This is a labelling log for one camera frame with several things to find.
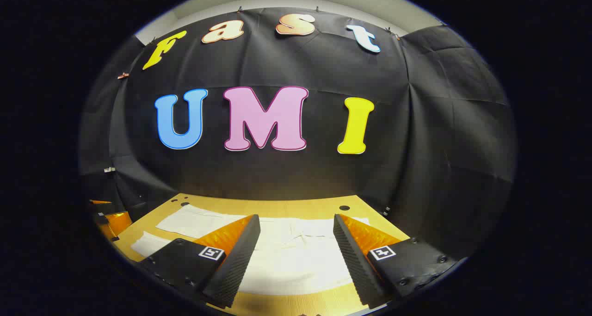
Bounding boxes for white jeans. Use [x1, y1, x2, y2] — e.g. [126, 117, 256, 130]
[131, 204, 370, 296]

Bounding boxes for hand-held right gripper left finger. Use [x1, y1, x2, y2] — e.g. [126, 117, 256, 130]
[138, 214, 261, 309]

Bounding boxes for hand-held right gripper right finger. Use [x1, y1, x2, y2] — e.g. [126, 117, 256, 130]
[333, 213, 458, 309]

